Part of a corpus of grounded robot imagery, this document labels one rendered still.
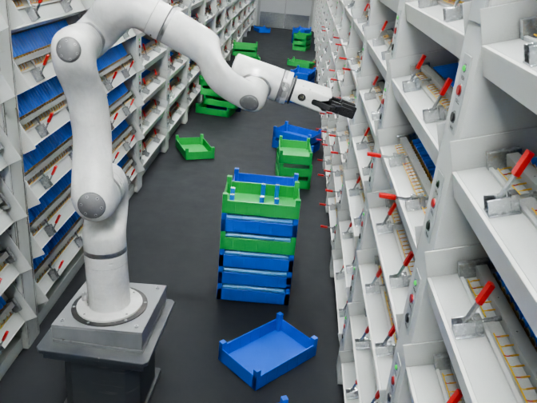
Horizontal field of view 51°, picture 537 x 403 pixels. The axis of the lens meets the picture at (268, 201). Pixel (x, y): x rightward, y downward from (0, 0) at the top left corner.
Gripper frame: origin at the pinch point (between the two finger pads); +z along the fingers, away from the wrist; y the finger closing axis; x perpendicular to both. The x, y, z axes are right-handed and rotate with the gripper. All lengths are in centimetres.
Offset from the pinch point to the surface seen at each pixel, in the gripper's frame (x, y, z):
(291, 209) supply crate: 56, 52, 2
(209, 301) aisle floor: 106, 48, -16
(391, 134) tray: 4.6, 8.5, 15.8
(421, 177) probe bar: 3.7, -23.8, 18.2
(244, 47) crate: 100, 565, -62
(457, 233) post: -1, -61, 16
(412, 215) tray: 7.9, -37.3, 15.7
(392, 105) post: -3.1, 8.9, 12.7
